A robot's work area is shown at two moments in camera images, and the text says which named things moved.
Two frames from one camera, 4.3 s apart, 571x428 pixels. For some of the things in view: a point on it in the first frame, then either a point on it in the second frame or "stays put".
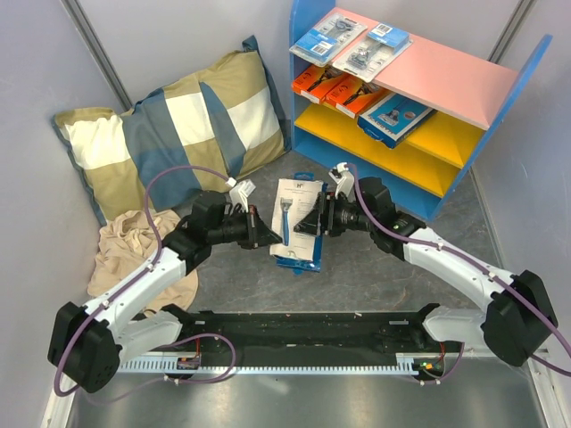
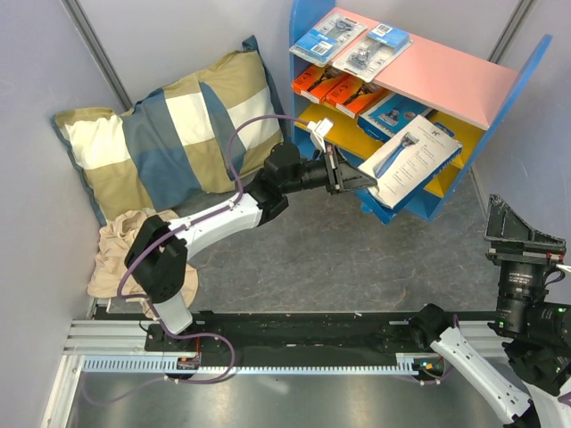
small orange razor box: (354, 96) stays put
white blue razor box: (298, 251) to (409, 160)
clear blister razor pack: (372, 54) stays put
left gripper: (257, 233) to (342, 175)
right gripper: (318, 221) to (504, 224)
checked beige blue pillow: (181, 141) stays put
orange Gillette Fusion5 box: (317, 81) stays put
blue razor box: (393, 119) stays put
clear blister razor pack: (327, 38) stays put
